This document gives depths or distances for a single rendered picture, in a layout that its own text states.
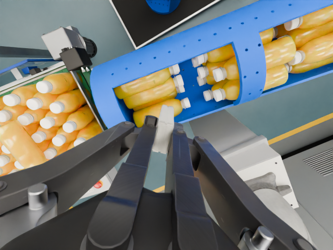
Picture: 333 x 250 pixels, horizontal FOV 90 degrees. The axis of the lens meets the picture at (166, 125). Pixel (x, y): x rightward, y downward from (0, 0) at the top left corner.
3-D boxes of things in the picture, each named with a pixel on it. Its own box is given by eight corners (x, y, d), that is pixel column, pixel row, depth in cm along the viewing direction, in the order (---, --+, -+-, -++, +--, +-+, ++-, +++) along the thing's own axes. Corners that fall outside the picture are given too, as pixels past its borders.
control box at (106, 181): (119, 174, 83) (113, 189, 73) (83, 185, 85) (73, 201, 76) (110, 158, 80) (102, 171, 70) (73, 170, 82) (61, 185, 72)
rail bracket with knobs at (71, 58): (96, 68, 74) (86, 70, 65) (82, 74, 75) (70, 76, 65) (84, 45, 71) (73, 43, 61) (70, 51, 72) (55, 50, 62)
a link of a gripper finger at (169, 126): (165, 124, 15) (174, 125, 15) (168, 105, 21) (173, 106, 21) (159, 153, 16) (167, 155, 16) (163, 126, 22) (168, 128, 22)
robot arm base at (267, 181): (291, 201, 74) (300, 211, 69) (242, 214, 78) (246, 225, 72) (282, 167, 69) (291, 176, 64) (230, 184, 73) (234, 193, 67)
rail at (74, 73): (114, 144, 82) (113, 147, 80) (113, 145, 83) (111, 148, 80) (71, 63, 68) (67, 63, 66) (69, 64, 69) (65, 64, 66)
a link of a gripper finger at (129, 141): (150, 154, 14) (115, 146, 14) (156, 131, 19) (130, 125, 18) (154, 138, 13) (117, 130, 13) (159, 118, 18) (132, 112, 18)
